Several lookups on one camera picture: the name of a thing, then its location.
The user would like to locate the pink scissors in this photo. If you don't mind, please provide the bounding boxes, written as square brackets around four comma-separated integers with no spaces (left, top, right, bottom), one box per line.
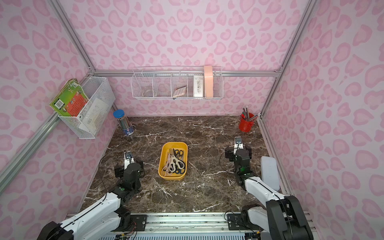
[161,149,176,177]

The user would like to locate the cream handled scissors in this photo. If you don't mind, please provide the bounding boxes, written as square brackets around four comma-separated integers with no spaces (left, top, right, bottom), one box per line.
[172,149,186,170]

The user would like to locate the yellow plastic storage box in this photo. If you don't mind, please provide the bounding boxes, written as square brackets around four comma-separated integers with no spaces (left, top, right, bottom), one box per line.
[158,142,188,181]

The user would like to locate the all black scissors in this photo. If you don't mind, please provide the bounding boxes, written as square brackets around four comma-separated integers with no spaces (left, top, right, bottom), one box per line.
[173,149,184,160]

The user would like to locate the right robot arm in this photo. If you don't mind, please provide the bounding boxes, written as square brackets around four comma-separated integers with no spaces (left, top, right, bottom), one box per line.
[224,144,314,240]

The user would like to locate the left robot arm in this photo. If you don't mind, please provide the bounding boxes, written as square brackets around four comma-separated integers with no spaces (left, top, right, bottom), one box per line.
[38,161,146,240]

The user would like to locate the white rectangular case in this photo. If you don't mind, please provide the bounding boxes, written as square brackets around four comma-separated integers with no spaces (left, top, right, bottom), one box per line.
[261,156,280,191]

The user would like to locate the red pen cup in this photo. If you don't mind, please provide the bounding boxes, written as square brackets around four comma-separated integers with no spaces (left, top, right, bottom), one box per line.
[239,105,261,133]

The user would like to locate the blue lid pencil tube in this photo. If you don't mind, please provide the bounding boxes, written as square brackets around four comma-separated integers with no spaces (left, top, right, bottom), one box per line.
[113,110,135,136]

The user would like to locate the white paper sheet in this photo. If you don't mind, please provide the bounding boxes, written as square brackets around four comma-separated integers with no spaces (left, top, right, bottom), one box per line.
[79,98,110,136]

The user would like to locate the pink pencil case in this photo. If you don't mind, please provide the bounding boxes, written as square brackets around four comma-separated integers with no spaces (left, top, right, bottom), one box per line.
[204,65,214,98]

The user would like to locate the pink calculator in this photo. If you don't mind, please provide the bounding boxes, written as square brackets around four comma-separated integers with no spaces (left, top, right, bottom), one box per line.
[172,86,188,99]

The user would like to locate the green red booklet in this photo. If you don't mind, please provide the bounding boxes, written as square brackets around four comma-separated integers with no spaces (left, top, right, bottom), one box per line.
[50,79,89,117]

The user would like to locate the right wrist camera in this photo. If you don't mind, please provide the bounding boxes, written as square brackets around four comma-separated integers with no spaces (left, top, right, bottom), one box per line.
[234,137,244,153]

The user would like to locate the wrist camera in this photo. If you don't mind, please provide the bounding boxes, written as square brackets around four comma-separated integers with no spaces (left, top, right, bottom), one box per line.
[234,137,244,153]
[124,151,135,169]

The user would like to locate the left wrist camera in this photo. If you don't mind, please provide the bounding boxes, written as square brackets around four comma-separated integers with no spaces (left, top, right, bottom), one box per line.
[124,151,135,169]

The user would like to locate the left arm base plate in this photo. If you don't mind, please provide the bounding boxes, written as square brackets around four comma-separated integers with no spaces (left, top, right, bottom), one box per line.
[119,214,148,233]

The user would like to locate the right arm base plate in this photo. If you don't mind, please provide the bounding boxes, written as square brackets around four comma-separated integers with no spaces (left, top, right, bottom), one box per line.
[224,212,261,231]

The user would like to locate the white wire wall basket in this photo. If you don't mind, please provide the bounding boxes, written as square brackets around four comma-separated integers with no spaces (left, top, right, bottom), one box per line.
[59,77,116,139]

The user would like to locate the long white wire shelf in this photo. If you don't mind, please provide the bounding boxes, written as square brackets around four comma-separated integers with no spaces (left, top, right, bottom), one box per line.
[131,66,224,100]

